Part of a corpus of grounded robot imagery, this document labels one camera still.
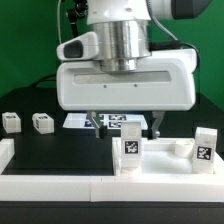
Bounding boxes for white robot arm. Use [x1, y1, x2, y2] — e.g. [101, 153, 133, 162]
[57, 0, 212, 138]

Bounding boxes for white cable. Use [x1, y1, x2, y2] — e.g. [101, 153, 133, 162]
[56, 0, 66, 46]

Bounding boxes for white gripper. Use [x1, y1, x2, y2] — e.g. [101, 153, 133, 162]
[57, 32, 197, 139]

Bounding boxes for white marker tag plate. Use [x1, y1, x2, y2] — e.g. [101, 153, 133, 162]
[63, 113, 148, 130]

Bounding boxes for white U-shaped obstacle fence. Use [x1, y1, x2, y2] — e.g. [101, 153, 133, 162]
[0, 139, 224, 202]

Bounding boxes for white square table top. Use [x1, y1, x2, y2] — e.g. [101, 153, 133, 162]
[112, 138, 224, 176]

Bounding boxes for black cables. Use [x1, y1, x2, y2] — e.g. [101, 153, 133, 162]
[29, 73, 58, 89]

